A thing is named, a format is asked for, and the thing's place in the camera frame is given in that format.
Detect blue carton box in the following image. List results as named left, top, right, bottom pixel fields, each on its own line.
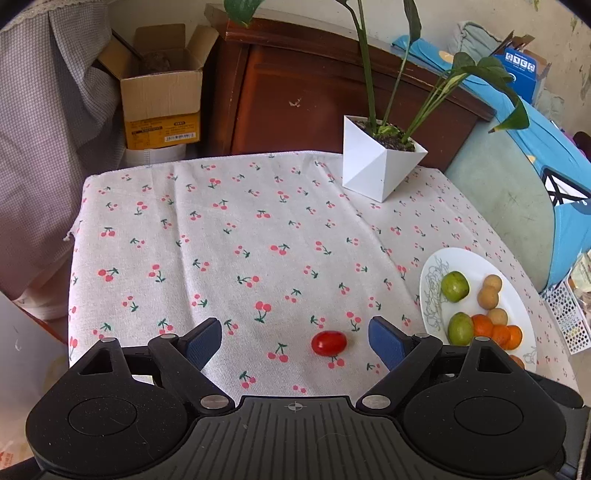
left=492, top=30, right=552, bottom=104

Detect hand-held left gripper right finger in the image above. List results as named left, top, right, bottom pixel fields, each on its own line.
left=358, top=316, right=532, bottom=412

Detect lilac checked cloth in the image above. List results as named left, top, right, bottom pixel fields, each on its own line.
left=0, top=0, right=127, bottom=319

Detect snack packets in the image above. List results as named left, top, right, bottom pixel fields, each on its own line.
left=568, top=251, right=591, bottom=305

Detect white round container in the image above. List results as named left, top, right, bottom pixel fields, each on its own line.
left=126, top=144, right=188, bottom=168

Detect cherry print tablecloth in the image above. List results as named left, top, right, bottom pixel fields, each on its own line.
left=62, top=150, right=580, bottom=402

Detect green jujube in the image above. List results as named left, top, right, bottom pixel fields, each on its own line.
left=448, top=312, right=475, bottom=345
left=441, top=271, right=470, bottom=303

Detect dark bundle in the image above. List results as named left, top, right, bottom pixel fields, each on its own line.
left=139, top=51, right=174, bottom=75

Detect white plate with line drawing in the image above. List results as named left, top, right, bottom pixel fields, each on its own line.
left=419, top=248, right=537, bottom=374

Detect brown wooden headboard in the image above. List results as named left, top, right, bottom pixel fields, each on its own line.
left=204, top=4, right=497, bottom=172

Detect red cherry tomato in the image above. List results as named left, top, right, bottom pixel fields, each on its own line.
left=311, top=330, right=348, bottom=357

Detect white perforated basket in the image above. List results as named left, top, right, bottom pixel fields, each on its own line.
left=545, top=279, right=591, bottom=356

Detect white geometric plant pot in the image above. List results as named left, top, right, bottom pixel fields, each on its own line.
left=342, top=115, right=428, bottom=203

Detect grey-green mattress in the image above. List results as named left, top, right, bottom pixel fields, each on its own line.
left=444, top=21, right=559, bottom=291

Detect cardboard box with yellow band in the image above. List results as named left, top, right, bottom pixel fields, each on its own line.
left=96, top=24, right=220, bottom=151

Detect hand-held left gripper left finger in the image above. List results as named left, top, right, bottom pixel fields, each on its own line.
left=69, top=317, right=230, bottom=414

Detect green leafy plant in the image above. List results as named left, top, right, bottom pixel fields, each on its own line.
left=224, top=0, right=530, bottom=141

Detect blue printed blanket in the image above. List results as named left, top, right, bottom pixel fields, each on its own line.
left=392, top=37, right=591, bottom=291

